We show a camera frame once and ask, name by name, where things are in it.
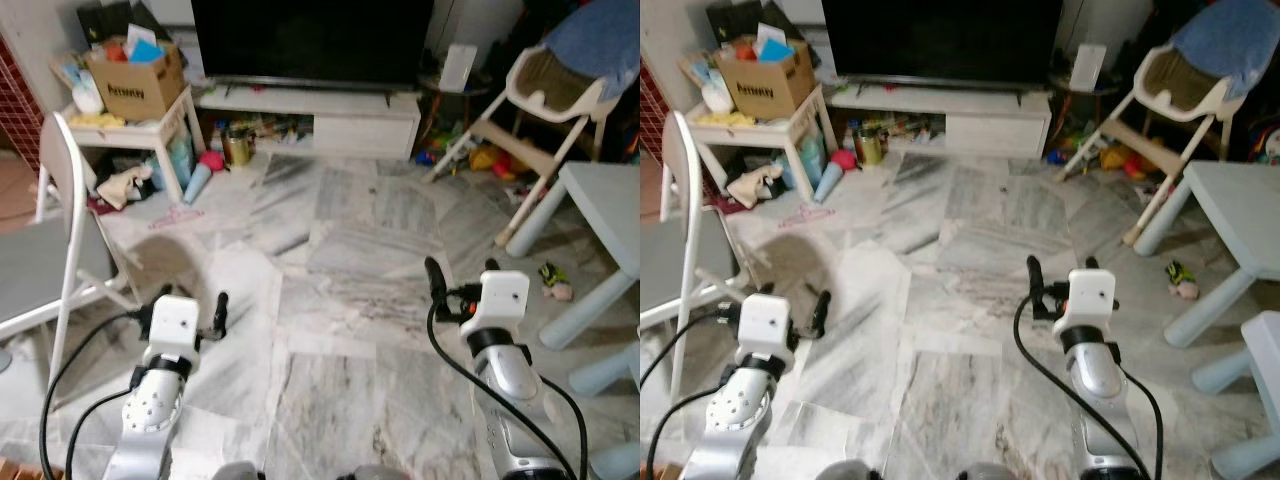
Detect white grey folding chair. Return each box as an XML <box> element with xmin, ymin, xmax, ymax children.
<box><xmin>0</xmin><ymin>112</ymin><xmax>143</xmax><ymax>383</ymax></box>
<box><xmin>640</xmin><ymin>112</ymin><xmax>763</xmax><ymax>403</ymax></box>

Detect black flat screen TV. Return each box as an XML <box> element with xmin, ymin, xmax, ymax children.
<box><xmin>821</xmin><ymin>0</ymin><xmax>1064</xmax><ymax>87</ymax></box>
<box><xmin>190</xmin><ymin>0</ymin><xmax>437</xmax><ymax>87</ymax></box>

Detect pink clothes hanger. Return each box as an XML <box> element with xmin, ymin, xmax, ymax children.
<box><xmin>147</xmin><ymin>204</ymin><xmax>205</xmax><ymax>232</ymax></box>
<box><xmin>777</xmin><ymin>202</ymin><xmax>834</xmax><ymax>230</ymax></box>

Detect white TV stand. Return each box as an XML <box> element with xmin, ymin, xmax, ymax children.
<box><xmin>195</xmin><ymin>84</ymin><xmax>424</xmax><ymax>162</ymax></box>
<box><xmin>827</xmin><ymin>84</ymin><xmax>1054</xmax><ymax>162</ymax></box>

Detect pale blue kids stool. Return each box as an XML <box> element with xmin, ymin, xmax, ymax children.
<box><xmin>1190</xmin><ymin>310</ymin><xmax>1280</xmax><ymax>480</ymax></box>
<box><xmin>568</xmin><ymin>345</ymin><xmax>641</xmax><ymax>480</ymax></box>

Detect beige crumpled cloth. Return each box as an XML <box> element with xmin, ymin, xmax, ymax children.
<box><xmin>725</xmin><ymin>165</ymin><xmax>787</xmax><ymax>210</ymax></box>
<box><xmin>95</xmin><ymin>165</ymin><xmax>157</xmax><ymax>212</ymax></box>

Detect long black left arm cable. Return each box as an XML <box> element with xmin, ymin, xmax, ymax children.
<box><xmin>640</xmin><ymin>310</ymin><xmax>723</xmax><ymax>393</ymax></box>
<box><xmin>38</xmin><ymin>310</ymin><xmax>143</xmax><ymax>480</ymax></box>

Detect dark round side table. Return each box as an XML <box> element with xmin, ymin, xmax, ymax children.
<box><xmin>1048</xmin><ymin>70</ymin><xmax>1123</xmax><ymax>153</ymax></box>
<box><xmin>418</xmin><ymin>70</ymin><xmax>493</xmax><ymax>153</ymax></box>

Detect short black arm cable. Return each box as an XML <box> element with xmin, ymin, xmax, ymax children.
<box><xmin>64</xmin><ymin>388</ymin><xmax>135</xmax><ymax>480</ymax></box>
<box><xmin>1122</xmin><ymin>368</ymin><xmax>1167</xmax><ymax>479</ymax></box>
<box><xmin>646</xmin><ymin>386</ymin><xmax>719</xmax><ymax>480</ymax></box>
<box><xmin>538</xmin><ymin>372</ymin><xmax>591</xmax><ymax>479</ymax></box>

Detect brown cardboard box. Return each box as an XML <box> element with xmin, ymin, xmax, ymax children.
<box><xmin>714</xmin><ymin>38</ymin><xmax>817</xmax><ymax>122</ymax></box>
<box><xmin>85</xmin><ymin>40</ymin><xmax>187</xmax><ymax>123</ymax></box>

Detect short black right arm cable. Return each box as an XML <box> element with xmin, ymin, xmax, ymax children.
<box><xmin>1122</xmin><ymin>368</ymin><xmax>1167</xmax><ymax>479</ymax></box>
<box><xmin>538</xmin><ymin>372</ymin><xmax>591</xmax><ymax>479</ymax></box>

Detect black bag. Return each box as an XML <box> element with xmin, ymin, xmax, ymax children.
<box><xmin>706</xmin><ymin>0</ymin><xmax>801</xmax><ymax>46</ymax></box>
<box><xmin>77</xmin><ymin>0</ymin><xmax>173</xmax><ymax>47</ymax></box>

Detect short black left arm cable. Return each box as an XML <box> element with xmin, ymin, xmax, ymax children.
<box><xmin>646</xmin><ymin>386</ymin><xmax>719</xmax><ymax>480</ymax></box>
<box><xmin>64</xmin><ymin>388</ymin><xmax>135</xmax><ymax>480</ymax></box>

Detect small white side table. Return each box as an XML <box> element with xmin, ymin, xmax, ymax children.
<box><xmin>36</xmin><ymin>88</ymin><xmax>207</xmax><ymax>223</ymax></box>
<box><xmin>660</xmin><ymin>85</ymin><xmax>833</xmax><ymax>223</ymax></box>

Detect light blue bottle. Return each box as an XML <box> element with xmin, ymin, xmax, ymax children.
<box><xmin>814</xmin><ymin>160</ymin><xmax>845</xmax><ymax>205</ymax></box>
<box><xmin>183</xmin><ymin>161</ymin><xmax>214</xmax><ymax>205</ymax></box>

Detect white upright card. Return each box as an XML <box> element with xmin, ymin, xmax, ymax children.
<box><xmin>1069</xmin><ymin>43</ymin><xmax>1110</xmax><ymax>94</ymax></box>
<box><xmin>439</xmin><ymin>44</ymin><xmax>480</xmax><ymax>94</ymax></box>

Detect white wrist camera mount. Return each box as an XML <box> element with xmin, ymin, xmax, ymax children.
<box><xmin>479</xmin><ymin>269</ymin><xmax>532</xmax><ymax>337</ymax></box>
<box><xmin>737</xmin><ymin>294</ymin><xmax>797</xmax><ymax>373</ymax></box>
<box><xmin>147</xmin><ymin>294</ymin><xmax>202</xmax><ymax>368</ymax></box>
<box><xmin>1064</xmin><ymin>267</ymin><xmax>1119</xmax><ymax>337</ymax></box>

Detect green yellow floor toy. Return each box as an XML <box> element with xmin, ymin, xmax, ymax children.
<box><xmin>1164</xmin><ymin>260</ymin><xmax>1202</xmax><ymax>302</ymax></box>
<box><xmin>539</xmin><ymin>262</ymin><xmax>574</xmax><ymax>302</ymax></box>

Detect white wooden high chair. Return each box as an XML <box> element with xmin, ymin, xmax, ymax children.
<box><xmin>424</xmin><ymin>44</ymin><xmax>623</xmax><ymax>248</ymax></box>
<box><xmin>1058</xmin><ymin>44</ymin><xmax>1247</xmax><ymax>248</ymax></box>

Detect blue blanket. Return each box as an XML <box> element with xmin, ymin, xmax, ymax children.
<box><xmin>540</xmin><ymin>0</ymin><xmax>641</xmax><ymax>101</ymax></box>
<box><xmin>1168</xmin><ymin>0</ymin><xmax>1280</xmax><ymax>101</ymax></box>

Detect gold metal can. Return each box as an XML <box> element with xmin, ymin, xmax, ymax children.
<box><xmin>222</xmin><ymin>130</ymin><xmax>257</xmax><ymax>167</ymax></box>
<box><xmin>853</xmin><ymin>128</ymin><xmax>887</xmax><ymax>167</ymax></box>

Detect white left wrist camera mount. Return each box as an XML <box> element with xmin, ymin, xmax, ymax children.
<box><xmin>147</xmin><ymin>294</ymin><xmax>202</xmax><ymax>368</ymax></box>
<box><xmin>737</xmin><ymin>294</ymin><xmax>797</xmax><ymax>373</ymax></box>

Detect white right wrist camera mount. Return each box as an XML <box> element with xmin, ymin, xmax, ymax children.
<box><xmin>479</xmin><ymin>269</ymin><xmax>532</xmax><ymax>337</ymax></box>
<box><xmin>1064</xmin><ymin>267</ymin><xmax>1119</xmax><ymax>337</ymax></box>

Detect pale blue kids table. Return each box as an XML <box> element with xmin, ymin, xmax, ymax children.
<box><xmin>1134</xmin><ymin>160</ymin><xmax>1280</xmax><ymax>350</ymax></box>
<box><xmin>504</xmin><ymin>160</ymin><xmax>641</xmax><ymax>352</ymax></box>

